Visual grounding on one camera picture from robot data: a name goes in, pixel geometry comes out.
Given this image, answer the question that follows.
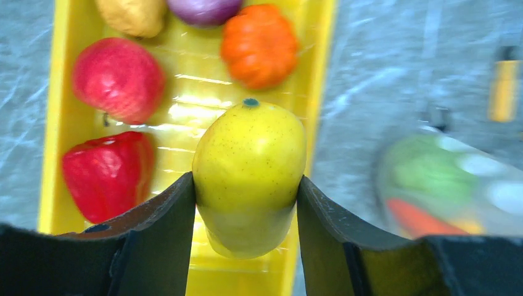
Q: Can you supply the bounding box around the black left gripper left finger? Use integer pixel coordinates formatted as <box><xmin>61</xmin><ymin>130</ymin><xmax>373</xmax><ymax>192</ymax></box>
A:
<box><xmin>1</xmin><ymin>173</ymin><xmax>196</xmax><ymax>295</ymax></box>

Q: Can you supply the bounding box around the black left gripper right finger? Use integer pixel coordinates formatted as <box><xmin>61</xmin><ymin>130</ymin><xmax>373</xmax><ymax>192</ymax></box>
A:
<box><xmin>297</xmin><ymin>177</ymin><xmax>522</xmax><ymax>295</ymax></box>

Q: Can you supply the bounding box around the orange carrot with green top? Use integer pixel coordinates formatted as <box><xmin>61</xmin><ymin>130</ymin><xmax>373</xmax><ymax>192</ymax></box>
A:
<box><xmin>386</xmin><ymin>199</ymin><xmax>468</xmax><ymax>237</ymax></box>

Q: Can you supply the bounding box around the clear dotted zip bag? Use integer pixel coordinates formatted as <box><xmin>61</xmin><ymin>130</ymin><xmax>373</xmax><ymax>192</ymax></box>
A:
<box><xmin>373</xmin><ymin>126</ymin><xmax>522</xmax><ymax>239</ymax></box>

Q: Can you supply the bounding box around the green cabbage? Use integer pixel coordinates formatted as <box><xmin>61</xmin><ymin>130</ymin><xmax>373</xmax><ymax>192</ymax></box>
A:
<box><xmin>385</xmin><ymin>134</ymin><xmax>478</xmax><ymax>205</ymax></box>

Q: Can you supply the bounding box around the red bell pepper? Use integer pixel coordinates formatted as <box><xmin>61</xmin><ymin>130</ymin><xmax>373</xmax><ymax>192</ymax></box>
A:
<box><xmin>62</xmin><ymin>131</ymin><xmax>155</xmax><ymax>224</ymax></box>

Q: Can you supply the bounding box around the red apple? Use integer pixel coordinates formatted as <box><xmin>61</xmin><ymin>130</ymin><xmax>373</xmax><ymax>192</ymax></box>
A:
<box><xmin>72</xmin><ymin>38</ymin><xmax>167</xmax><ymax>125</ymax></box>

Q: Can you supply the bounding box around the orange pumpkin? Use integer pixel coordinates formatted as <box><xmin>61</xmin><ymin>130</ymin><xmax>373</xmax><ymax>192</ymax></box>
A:
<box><xmin>220</xmin><ymin>4</ymin><xmax>299</xmax><ymax>90</ymax></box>

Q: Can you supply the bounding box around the brown potato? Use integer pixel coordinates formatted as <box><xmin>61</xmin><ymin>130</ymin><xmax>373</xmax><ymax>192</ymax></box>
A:
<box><xmin>95</xmin><ymin>0</ymin><xmax>167</xmax><ymax>38</ymax></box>

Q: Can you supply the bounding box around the small yellow screwdriver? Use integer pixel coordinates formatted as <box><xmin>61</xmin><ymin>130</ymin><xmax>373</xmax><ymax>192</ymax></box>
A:
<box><xmin>488</xmin><ymin>45</ymin><xmax>521</xmax><ymax>123</ymax></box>

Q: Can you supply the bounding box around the purple onion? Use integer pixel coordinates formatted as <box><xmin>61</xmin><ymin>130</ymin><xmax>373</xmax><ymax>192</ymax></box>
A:
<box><xmin>167</xmin><ymin>0</ymin><xmax>244</xmax><ymax>27</ymax></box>

